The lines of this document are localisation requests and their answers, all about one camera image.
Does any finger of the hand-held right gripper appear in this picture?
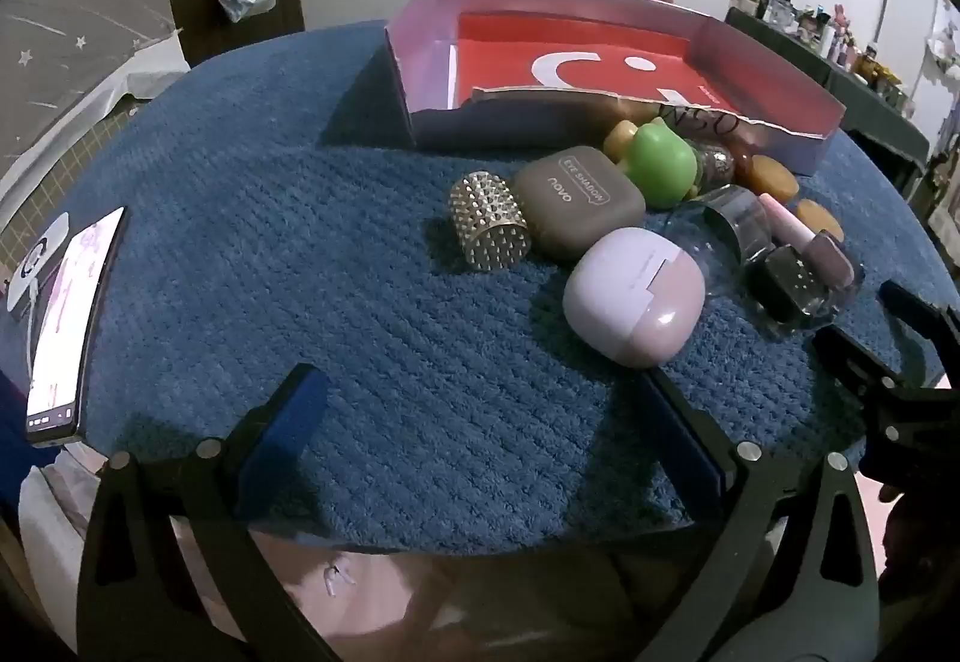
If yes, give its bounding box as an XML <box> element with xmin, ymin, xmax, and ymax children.
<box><xmin>879</xmin><ymin>279</ymin><xmax>960</xmax><ymax>352</ymax></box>
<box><xmin>814</xmin><ymin>326</ymin><xmax>912</xmax><ymax>408</ymax></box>

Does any pink nail polish bottle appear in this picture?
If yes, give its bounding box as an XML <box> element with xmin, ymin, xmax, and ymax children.
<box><xmin>757</xmin><ymin>193</ymin><xmax>860</xmax><ymax>284</ymax></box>

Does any clear plastic container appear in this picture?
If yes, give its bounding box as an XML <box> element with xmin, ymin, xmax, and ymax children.
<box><xmin>664</xmin><ymin>185</ymin><xmax>773</xmax><ymax>292</ymax></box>

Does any silver beaded cylinder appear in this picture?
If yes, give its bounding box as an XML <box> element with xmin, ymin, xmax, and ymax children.
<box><xmin>448</xmin><ymin>170</ymin><xmax>533</xmax><ymax>273</ymax></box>

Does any red paper sheet white print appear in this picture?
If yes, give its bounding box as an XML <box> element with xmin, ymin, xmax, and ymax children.
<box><xmin>448</xmin><ymin>11</ymin><xmax>740</xmax><ymax>108</ymax></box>

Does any black nail polish bottle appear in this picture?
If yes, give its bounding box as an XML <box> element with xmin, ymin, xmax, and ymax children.
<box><xmin>739</xmin><ymin>244</ymin><xmax>848</xmax><ymax>333</ymax></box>

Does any person's right hand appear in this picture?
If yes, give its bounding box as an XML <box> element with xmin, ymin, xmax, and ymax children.
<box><xmin>876</xmin><ymin>478</ymin><xmax>960</xmax><ymax>603</ymax></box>

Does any dark green covered table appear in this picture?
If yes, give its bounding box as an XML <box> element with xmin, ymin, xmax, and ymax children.
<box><xmin>724</xmin><ymin>5</ymin><xmax>931</xmax><ymax>183</ymax></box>

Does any smartphone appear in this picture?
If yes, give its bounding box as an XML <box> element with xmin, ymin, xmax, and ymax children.
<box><xmin>25</xmin><ymin>206</ymin><xmax>128</xmax><ymax>445</ymax></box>

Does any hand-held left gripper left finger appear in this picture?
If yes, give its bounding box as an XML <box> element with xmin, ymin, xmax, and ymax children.
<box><xmin>75</xmin><ymin>362</ymin><xmax>338</xmax><ymax>662</ymax></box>

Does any shelf of bottles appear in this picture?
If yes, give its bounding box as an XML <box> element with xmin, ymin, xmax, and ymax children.
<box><xmin>750</xmin><ymin>0</ymin><xmax>908</xmax><ymax>108</ymax></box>

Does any person's pink clothing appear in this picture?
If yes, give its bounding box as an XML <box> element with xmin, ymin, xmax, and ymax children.
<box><xmin>247</xmin><ymin>534</ymin><xmax>676</xmax><ymax>662</ymax></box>

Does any pink cardboard box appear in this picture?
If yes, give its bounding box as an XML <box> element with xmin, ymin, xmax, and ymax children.
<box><xmin>384</xmin><ymin>0</ymin><xmax>847</xmax><ymax>177</ymax></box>

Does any glitter bottle brown ball cap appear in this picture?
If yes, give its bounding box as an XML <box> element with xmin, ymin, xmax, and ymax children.
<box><xmin>690</xmin><ymin>137</ymin><xmax>758</xmax><ymax>194</ymax></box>

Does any white sticker black mark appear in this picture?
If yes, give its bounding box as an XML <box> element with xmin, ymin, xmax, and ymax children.
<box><xmin>4</xmin><ymin>215</ymin><xmax>72</xmax><ymax>314</ymax></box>

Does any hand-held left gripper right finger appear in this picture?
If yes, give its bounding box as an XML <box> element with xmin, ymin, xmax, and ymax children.
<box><xmin>645</xmin><ymin>369</ymin><xmax>882</xmax><ymax>662</ymax></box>

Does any orange round jar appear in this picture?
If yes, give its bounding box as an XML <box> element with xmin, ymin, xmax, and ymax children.
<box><xmin>750</xmin><ymin>153</ymin><xmax>802</xmax><ymax>202</ymax></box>
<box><xmin>795</xmin><ymin>198</ymin><xmax>845</xmax><ymax>243</ymax></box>

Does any green frog toy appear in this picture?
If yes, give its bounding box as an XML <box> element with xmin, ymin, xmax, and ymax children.
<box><xmin>604</xmin><ymin>116</ymin><xmax>698</xmax><ymax>211</ymax></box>

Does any brown eyeshadow case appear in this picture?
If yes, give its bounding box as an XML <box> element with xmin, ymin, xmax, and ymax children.
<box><xmin>514</xmin><ymin>146</ymin><xmax>647</xmax><ymax>259</ymax></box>

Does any green grid cutting mat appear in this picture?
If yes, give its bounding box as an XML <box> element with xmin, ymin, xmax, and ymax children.
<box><xmin>0</xmin><ymin>99</ymin><xmax>151</xmax><ymax>250</ymax></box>

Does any lilac pink earbud case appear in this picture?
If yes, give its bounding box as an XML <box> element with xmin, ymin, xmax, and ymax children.
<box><xmin>562</xmin><ymin>227</ymin><xmax>707</xmax><ymax>369</ymax></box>

